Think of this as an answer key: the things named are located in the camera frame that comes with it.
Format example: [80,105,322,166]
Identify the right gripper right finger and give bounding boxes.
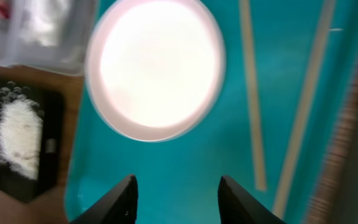
[218,175,285,224]

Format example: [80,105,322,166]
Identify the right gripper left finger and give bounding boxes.
[70,174,139,224]

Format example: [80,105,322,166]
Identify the wooden chopstick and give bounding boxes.
[239,0,267,191]
[272,0,336,219]

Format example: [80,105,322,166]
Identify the white rice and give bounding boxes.
[0,81,45,180]

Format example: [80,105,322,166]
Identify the large white plate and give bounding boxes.
[85,1,226,142]

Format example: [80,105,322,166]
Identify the white napkin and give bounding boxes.
[19,0,74,47]

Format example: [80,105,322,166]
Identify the teal serving tray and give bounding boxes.
[65,0,358,223]

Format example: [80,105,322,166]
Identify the black tray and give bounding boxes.
[0,78,65,202]

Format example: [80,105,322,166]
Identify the clear plastic bin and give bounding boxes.
[0,0,99,76]

